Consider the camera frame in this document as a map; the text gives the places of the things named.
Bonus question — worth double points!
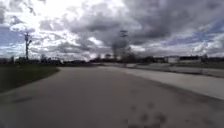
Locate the grass strip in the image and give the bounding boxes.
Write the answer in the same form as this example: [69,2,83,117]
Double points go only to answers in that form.
[173,61,224,70]

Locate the white building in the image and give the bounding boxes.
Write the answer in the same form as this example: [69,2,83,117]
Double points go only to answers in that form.
[167,55,202,65]

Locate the distant tree line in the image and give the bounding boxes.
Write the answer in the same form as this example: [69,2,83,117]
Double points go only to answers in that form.
[0,53,224,66]

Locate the green grass field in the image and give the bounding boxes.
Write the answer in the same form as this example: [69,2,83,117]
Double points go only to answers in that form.
[0,64,61,94]

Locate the utility pole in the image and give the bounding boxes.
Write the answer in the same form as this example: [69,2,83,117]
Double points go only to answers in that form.
[23,31,33,62]

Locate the pale concrete path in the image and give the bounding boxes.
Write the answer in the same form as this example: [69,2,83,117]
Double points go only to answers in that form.
[0,65,224,128]

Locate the lattice pylon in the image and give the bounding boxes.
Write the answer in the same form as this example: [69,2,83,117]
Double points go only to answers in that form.
[117,29,132,64]

